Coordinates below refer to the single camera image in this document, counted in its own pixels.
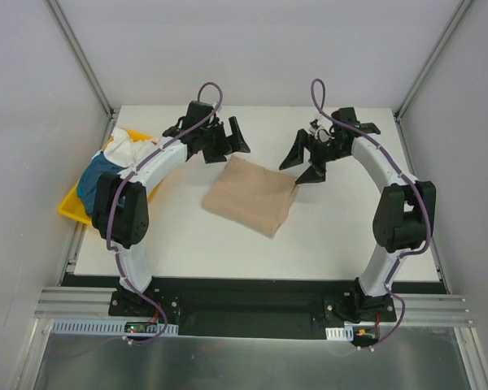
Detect beige t-shirt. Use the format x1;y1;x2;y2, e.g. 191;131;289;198
202;157;298;238

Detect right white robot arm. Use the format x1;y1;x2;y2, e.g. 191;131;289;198
279;107;436;321

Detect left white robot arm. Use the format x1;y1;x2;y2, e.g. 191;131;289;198
91;101;251;316

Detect white t-shirt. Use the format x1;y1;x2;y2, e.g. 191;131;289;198
102;128;158;168

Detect blue t-shirt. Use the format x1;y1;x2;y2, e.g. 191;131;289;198
76;152;123;216

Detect yellow plastic tray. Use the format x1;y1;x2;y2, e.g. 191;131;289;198
57;128;160;226

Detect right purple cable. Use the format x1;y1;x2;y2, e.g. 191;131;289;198
310;78;434;358

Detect purple cable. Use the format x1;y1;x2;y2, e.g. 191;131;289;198
310;78;434;358
48;82;224;361

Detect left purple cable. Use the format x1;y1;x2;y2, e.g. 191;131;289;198
48;82;224;361

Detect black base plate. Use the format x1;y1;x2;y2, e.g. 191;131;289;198
108;277;396;340

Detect right grey cable duct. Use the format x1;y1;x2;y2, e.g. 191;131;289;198
325;326;354;342

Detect grey cable duct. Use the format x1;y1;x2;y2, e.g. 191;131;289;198
325;326;354;342
52;319;179;338

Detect aluminium frame rail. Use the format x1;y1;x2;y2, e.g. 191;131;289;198
34;286;475;327

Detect left grey cable duct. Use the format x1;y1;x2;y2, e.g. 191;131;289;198
52;319;179;338

